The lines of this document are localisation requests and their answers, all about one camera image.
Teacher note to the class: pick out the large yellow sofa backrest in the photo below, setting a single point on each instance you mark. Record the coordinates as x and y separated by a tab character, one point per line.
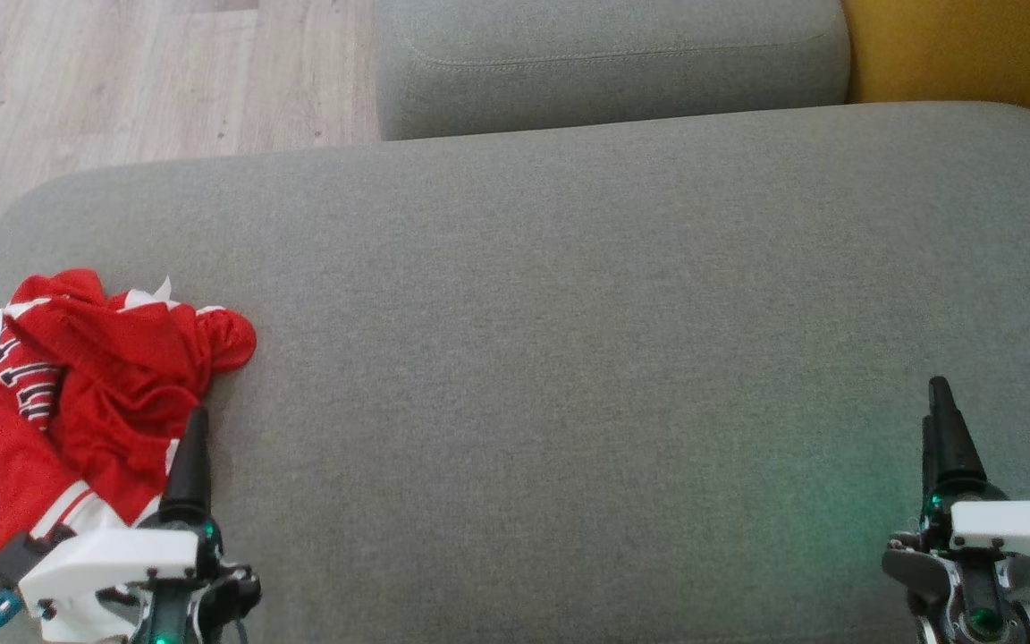
971	54

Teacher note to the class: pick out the red basketball shorts white trim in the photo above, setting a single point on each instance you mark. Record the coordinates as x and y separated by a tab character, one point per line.
130	367

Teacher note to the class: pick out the medium grey sofa seat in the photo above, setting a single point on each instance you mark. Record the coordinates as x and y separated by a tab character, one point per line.
613	54

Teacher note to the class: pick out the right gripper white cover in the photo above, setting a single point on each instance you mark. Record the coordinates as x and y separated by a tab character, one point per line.
1016	528

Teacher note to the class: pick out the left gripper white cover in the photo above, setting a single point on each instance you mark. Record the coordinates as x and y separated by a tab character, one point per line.
113	559

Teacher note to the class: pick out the large grey sofa seat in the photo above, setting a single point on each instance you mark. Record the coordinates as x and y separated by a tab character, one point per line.
569	358

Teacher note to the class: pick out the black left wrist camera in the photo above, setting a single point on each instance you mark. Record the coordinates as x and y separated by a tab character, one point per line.
23	555

